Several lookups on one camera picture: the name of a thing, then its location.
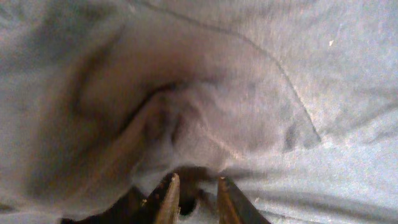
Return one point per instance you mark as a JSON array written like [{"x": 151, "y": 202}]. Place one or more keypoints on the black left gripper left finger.
[{"x": 162, "y": 205}]

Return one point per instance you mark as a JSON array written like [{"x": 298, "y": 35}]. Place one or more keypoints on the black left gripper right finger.
[{"x": 234, "y": 207}]

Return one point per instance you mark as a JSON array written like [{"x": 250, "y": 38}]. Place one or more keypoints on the black t-shirt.
[{"x": 296, "y": 101}]

